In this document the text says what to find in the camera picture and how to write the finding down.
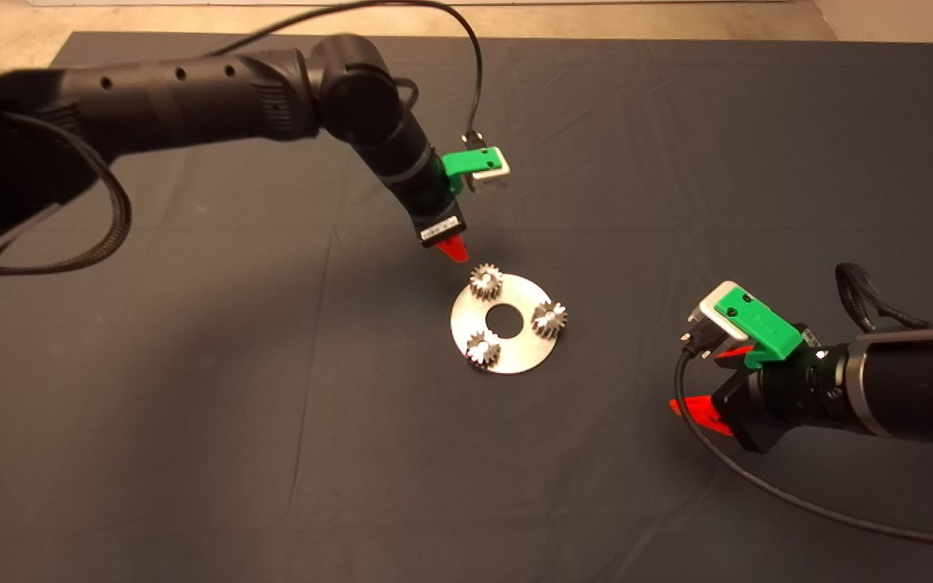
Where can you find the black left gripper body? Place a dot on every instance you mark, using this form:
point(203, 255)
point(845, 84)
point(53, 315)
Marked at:
point(438, 225)

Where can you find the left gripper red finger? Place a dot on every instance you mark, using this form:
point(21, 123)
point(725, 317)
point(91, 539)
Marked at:
point(454, 249)

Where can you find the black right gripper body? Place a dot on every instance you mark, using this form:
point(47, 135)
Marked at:
point(750, 413)

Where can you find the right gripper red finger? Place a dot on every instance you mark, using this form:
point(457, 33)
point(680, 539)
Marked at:
point(701, 413)
point(734, 352)

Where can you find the small steel planetary gear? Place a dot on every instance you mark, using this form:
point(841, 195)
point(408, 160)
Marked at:
point(485, 283)
point(550, 318)
point(483, 350)

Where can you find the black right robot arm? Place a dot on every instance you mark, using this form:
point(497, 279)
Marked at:
point(896, 389)

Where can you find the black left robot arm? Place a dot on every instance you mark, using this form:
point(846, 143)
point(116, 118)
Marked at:
point(191, 97)

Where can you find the round metal carrier plate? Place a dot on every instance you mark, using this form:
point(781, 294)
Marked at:
point(515, 352)

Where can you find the dark grey table cloth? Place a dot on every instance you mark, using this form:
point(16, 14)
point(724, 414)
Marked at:
point(677, 121)

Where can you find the green right camera mount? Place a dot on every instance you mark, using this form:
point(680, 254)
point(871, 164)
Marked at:
point(766, 332)

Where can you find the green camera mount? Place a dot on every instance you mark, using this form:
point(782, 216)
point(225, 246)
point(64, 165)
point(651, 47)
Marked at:
point(766, 332)
point(466, 164)

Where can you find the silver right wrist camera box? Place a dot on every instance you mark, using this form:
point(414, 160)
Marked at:
point(713, 312)

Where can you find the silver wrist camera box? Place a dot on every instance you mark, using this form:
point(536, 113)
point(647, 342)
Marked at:
point(495, 174)
point(713, 312)

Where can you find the green left camera mount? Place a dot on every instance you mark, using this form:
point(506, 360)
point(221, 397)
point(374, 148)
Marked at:
point(466, 164)

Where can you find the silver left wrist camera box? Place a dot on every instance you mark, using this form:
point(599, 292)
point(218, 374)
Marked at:
point(495, 174)

